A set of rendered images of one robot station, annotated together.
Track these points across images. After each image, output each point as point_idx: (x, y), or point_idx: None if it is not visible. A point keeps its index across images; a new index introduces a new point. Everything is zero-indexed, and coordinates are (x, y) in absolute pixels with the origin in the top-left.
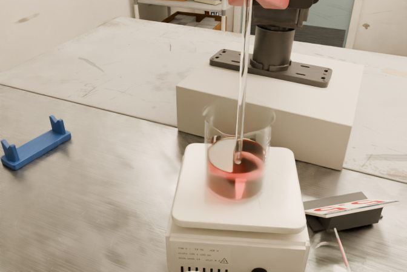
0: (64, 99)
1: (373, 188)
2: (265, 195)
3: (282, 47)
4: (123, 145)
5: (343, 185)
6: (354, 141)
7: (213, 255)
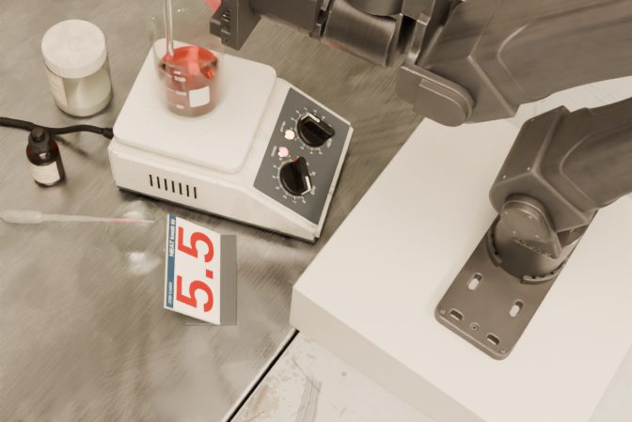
0: None
1: (242, 349)
2: (164, 116)
3: (503, 228)
4: None
5: (257, 310)
6: (361, 384)
7: None
